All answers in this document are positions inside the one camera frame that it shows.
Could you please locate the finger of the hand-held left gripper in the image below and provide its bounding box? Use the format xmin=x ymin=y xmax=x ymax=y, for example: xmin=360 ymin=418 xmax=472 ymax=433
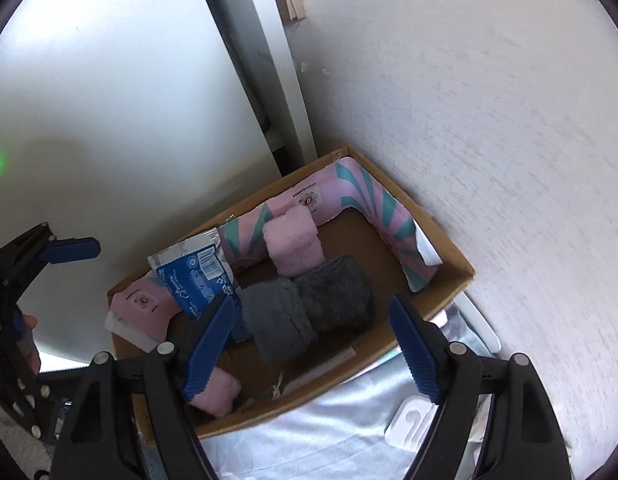
xmin=0 ymin=305 xmax=60 ymax=443
xmin=0 ymin=222 xmax=101 ymax=311

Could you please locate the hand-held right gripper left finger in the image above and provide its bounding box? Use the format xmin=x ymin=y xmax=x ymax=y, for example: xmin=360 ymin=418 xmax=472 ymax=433
xmin=52 ymin=297 xmax=236 ymax=480

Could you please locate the dark grey rolled towel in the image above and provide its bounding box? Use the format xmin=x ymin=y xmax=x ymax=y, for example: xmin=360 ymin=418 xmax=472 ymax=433
xmin=294 ymin=255 xmax=377 ymax=333

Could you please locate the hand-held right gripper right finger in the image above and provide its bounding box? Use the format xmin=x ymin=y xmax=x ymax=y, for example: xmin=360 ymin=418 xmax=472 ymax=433
xmin=389 ymin=297 xmax=572 ymax=480

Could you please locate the white plastic hook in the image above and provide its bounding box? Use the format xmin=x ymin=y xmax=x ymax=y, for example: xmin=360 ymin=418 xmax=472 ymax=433
xmin=385 ymin=394 xmax=442 ymax=450

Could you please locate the cardboard box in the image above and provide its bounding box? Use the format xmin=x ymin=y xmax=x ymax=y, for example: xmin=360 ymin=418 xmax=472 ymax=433
xmin=106 ymin=145 xmax=476 ymax=441

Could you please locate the blue white tissue packet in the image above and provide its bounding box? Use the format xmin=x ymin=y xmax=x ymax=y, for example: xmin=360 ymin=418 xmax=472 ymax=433
xmin=148 ymin=227 xmax=242 ymax=321

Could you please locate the small pink rolled towel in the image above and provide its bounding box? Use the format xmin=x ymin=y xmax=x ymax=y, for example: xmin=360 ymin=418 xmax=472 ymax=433
xmin=191 ymin=365 xmax=242 ymax=418

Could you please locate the white cabinet panel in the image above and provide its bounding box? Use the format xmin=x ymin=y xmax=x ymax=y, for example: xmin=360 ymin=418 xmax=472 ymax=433
xmin=189 ymin=0 xmax=317 ymax=181

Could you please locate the pink teal striped packet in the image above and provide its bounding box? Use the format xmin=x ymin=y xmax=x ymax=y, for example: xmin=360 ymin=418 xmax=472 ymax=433
xmin=216 ymin=156 xmax=442 ymax=293
xmin=105 ymin=275 xmax=182 ymax=353

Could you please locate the pale blue printed cloth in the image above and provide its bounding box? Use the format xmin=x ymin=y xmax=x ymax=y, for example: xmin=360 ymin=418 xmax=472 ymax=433
xmin=134 ymin=300 xmax=494 ymax=480

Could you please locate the white paper strip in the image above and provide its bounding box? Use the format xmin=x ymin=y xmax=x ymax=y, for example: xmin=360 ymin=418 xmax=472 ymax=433
xmin=281 ymin=342 xmax=360 ymax=396

